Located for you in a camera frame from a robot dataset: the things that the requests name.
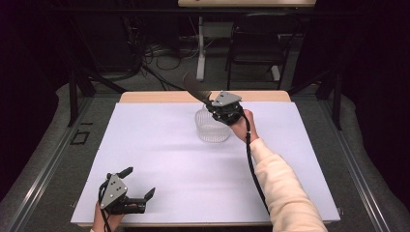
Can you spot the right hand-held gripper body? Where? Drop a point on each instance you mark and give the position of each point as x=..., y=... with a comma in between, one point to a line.
x=227, y=109

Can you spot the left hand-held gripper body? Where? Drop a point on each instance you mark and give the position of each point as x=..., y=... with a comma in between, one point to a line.
x=113, y=193

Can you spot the white plastic slotted basket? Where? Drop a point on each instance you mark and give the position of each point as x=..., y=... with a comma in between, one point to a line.
x=209, y=129

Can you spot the black kitchen knife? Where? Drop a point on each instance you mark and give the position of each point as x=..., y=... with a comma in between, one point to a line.
x=195, y=87

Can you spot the person's right hand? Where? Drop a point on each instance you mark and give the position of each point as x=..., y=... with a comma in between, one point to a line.
x=246, y=129

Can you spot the person's left hand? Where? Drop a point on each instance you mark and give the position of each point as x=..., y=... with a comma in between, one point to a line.
x=106, y=224

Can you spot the white table sheet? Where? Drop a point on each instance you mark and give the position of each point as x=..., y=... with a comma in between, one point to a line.
x=180, y=174

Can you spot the white desk leg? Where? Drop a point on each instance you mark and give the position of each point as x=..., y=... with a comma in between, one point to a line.
x=201, y=54

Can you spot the black chair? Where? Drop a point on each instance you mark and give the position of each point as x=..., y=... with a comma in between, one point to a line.
x=257, y=45

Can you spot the black metal frame stand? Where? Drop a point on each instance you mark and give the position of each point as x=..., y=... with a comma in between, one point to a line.
x=75, y=96
x=335, y=96

